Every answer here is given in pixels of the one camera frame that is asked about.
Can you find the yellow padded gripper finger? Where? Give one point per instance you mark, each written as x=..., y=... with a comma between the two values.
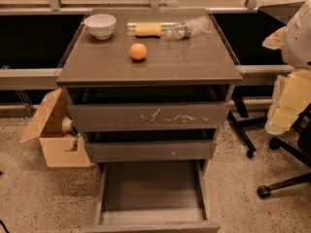
x=275, y=40
x=291, y=96

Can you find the orange fruit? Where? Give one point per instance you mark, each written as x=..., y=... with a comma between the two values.
x=138, y=51

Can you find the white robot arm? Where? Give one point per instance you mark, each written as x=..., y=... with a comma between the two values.
x=296, y=48

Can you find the grey top drawer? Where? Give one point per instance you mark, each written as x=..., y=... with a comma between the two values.
x=136, y=117

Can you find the grey drawer cabinet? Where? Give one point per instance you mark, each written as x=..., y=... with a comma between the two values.
x=197, y=70

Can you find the grey middle drawer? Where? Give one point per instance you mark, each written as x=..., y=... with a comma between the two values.
x=150, y=151

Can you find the grey open bottom drawer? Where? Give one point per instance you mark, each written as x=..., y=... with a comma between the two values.
x=152, y=197

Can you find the black office chair base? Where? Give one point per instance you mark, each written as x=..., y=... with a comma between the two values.
x=288, y=156

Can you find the clear plastic water bottle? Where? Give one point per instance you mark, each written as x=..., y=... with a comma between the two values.
x=189, y=28

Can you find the yellow sponge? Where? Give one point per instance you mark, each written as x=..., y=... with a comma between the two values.
x=148, y=29

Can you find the white ceramic bowl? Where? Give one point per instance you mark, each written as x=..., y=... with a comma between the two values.
x=101, y=26

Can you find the round item in box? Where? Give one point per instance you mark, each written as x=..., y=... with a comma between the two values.
x=67, y=125

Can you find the open cardboard box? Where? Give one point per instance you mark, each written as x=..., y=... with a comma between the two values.
x=59, y=150

